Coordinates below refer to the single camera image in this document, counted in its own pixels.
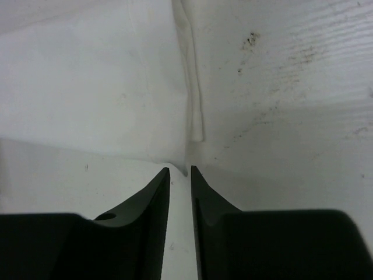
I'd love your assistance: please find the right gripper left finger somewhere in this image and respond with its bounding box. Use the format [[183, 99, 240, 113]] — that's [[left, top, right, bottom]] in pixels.
[[1, 168, 170, 279]]

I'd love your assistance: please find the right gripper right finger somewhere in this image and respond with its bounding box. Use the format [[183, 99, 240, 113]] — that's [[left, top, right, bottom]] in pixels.
[[191, 166, 372, 279]]

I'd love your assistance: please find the white tank top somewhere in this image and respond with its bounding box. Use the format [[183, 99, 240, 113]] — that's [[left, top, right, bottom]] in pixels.
[[1, 1, 203, 173]]

